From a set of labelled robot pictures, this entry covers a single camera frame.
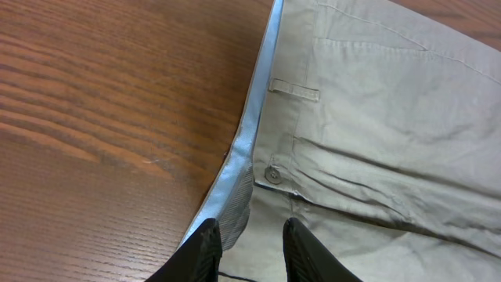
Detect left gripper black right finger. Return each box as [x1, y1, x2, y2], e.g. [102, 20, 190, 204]
[283, 218, 362, 282]

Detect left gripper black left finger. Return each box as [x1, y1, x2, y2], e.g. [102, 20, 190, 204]
[145, 218, 222, 282]

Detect khaki green shorts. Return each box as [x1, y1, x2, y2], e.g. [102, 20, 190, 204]
[189, 0, 500, 281]

